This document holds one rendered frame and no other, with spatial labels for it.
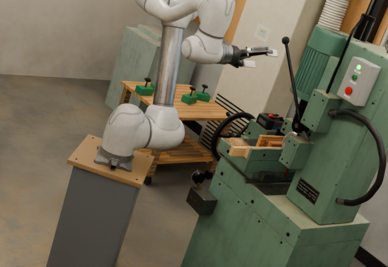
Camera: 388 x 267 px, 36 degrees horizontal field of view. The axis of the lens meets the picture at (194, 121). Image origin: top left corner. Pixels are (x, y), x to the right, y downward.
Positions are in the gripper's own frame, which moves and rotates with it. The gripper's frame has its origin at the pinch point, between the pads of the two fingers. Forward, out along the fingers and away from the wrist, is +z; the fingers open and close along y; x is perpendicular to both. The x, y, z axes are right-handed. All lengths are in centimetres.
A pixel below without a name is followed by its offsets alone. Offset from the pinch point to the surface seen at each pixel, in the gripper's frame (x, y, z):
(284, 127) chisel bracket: -25.5, -13.7, 20.4
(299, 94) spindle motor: -15.4, 2.6, 15.5
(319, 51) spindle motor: -1.0, 16.5, 16.0
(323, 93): -22.2, 23.0, 5.4
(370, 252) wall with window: -87, -85, 159
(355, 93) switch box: -26.3, 36.7, 6.8
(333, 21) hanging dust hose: 64, -62, 135
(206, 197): -51, -46, -4
